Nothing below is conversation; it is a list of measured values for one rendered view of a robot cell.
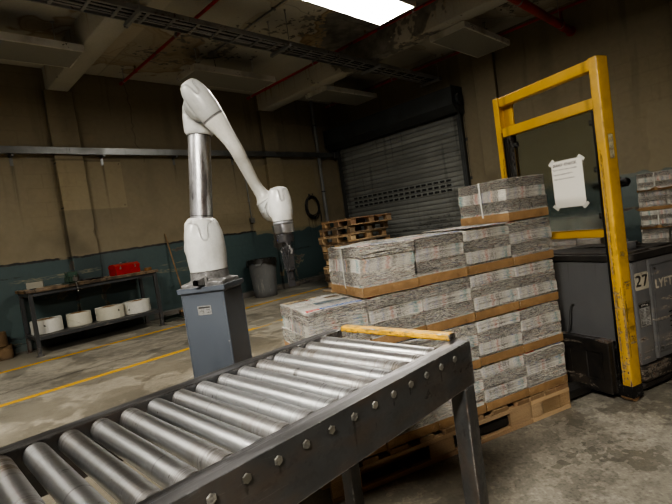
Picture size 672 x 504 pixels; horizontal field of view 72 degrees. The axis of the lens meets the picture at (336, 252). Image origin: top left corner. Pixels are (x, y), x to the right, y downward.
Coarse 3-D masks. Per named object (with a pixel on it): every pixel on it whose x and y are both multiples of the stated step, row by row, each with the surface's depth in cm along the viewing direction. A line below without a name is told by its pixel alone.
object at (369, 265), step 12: (396, 240) 214; (408, 240) 209; (348, 252) 210; (360, 252) 200; (372, 252) 202; (384, 252) 205; (396, 252) 207; (408, 252) 210; (348, 264) 212; (360, 264) 201; (372, 264) 203; (384, 264) 205; (396, 264) 207; (408, 264) 210; (348, 276) 213; (360, 276) 201; (372, 276) 203; (384, 276) 205; (396, 276) 208; (408, 276) 210
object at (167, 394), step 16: (320, 336) 156; (336, 336) 160; (272, 352) 144; (288, 352) 145; (224, 368) 133; (192, 384) 122; (144, 400) 114; (96, 416) 108; (112, 416) 108; (48, 432) 102; (0, 448) 96; (16, 448) 95; (16, 464) 95; (32, 480) 96
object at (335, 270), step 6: (384, 240) 235; (342, 246) 228; (348, 246) 224; (330, 252) 231; (336, 252) 224; (330, 258) 233; (336, 258) 225; (330, 264) 233; (336, 264) 225; (330, 270) 233; (336, 270) 226; (330, 276) 234; (336, 276) 227; (336, 282) 229; (342, 282) 221
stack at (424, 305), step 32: (416, 288) 213; (448, 288) 221; (480, 288) 228; (512, 288) 237; (288, 320) 215; (320, 320) 193; (352, 320) 199; (384, 320) 206; (416, 320) 212; (480, 320) 230; (512, 320) 237; (480, 352) 228; (480, 384) 227; (512, 384) 236; (448, 416) 220; (480, 416) 227; (512, 416) 236; (416, 448) 212; (448, 448) 219; (384, 480) 205
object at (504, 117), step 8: (496, 104) 301; (512, 104) 300; (496, 112) 302; (504, 112) 306; (512, 112) 300; (496, 120) 303; (504, 120) 307; (512, 120) 301; (496, 128) 304; (504, 144) 303; (512, 144) 301; (504, 152) 302; (512, 152) 301; (504, 160) 302; (512, 160) 305; (504, 168) 303; (512, 168) 306; (504, 176) 304; (512, 176) 307
